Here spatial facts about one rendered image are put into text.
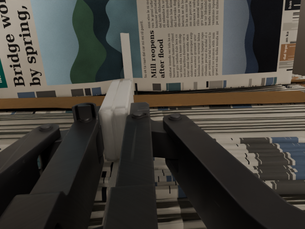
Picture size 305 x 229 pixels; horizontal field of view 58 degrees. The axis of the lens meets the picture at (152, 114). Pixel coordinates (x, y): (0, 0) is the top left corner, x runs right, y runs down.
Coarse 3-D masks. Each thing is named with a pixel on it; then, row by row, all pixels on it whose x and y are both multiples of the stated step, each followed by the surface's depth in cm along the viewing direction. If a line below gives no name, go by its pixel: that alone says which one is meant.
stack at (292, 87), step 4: (292, 76) 82; (296, 76) 82; (300, 76) 80; (304, 76) 80; (288, 84) 77; (292, 84) 76; (296, 84) 75; (300, 84) 75; (304, 84) 75; (288, 88) 73; (292, 88) 73; (296, 88) 73; (300, 88) 73; (304, 88) 72; (304, 92) 66
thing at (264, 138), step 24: (192, 120) 22; (216, 120) 22; (240, 120) 22; (264, 120) 22; (288, 120) 22; (240, 144) 19; (264, 144) 19; (288, 144) 19; (264, 168) 16; (288, 168) 16; (288, 192) 15; (192, 216) 13
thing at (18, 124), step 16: (0, 112) 26; (16, 112) 26; (32, 112) 26; (48, 112) 26; (64, 112) 26; (0, 128) 22; (16, 128) 22; (32, 128) 22; (64, 128) 22; (0, 144) 19
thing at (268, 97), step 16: (160, 96) 29; (176, 96) 29; (192, 96) 29; (208, 96) 29; (224, 96) 29; (240, 96) 29; (256, 96) 29; (272, 96) 28; (288, 96) 28; (304, 96) 28
